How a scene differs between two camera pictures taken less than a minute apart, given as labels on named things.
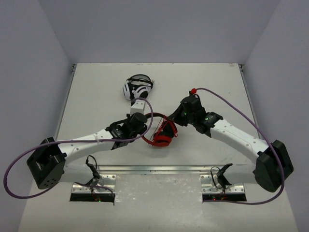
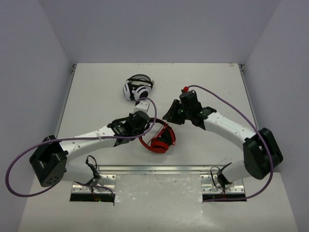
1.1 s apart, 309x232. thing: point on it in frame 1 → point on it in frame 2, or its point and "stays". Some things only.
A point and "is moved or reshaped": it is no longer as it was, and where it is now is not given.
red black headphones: x=163 y=137 is moved or reshaped
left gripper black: x=134 y=98 stays
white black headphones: x=137 y=86 stays
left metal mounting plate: x=105 y=183 stays
